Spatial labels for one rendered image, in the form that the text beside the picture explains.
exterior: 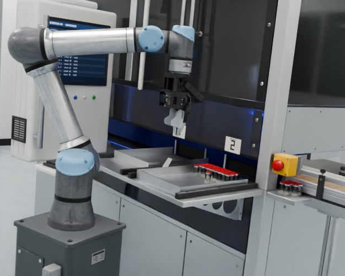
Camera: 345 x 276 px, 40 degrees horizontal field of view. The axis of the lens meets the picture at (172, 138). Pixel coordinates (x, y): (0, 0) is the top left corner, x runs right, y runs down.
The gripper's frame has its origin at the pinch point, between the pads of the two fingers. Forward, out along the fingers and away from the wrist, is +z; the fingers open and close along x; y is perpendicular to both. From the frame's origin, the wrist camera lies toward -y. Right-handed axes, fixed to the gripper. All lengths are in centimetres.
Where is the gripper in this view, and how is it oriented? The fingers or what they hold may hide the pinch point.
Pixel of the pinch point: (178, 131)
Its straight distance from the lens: 164.3
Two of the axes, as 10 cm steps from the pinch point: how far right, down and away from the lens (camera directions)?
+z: -0.9, 9.8, 1.6
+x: 6.3, 1.8, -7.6
